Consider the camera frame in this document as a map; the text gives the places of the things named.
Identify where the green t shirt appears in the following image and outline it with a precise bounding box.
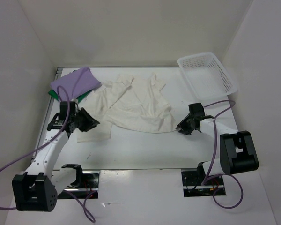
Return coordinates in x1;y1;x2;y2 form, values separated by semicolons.
48;90;91;103

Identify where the lavender t shirt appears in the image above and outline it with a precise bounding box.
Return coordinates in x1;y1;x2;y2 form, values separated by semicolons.
50;67;101;101

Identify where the cream t shirt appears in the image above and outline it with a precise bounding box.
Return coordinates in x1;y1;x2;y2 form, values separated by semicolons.
77;73;176;143

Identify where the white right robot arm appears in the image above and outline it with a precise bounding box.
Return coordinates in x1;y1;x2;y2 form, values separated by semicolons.
176;114;259;184

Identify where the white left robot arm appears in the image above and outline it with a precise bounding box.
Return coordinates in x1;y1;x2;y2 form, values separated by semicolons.
12;108;99;212

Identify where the white plastic basket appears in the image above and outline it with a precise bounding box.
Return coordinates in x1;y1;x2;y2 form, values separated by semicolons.
177;52;237;101

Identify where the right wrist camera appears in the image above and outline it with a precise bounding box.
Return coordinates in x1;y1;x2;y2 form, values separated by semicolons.
188;103;205;118

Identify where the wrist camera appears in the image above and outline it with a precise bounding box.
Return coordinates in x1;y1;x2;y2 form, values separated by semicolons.
58;101;78;120
188;103;205;118

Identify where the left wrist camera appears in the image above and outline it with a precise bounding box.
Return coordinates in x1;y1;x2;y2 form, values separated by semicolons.
58;101;78;120

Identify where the aluminium table edge rail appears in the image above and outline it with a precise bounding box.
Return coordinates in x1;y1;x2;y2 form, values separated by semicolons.
30;67;64;164

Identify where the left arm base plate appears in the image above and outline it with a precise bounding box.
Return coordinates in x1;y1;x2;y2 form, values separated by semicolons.
58;170;100;200

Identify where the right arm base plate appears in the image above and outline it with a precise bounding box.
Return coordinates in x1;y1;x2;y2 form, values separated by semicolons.
181;168;226;197

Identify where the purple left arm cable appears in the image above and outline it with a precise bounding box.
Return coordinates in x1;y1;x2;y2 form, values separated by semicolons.
0;85;96;222

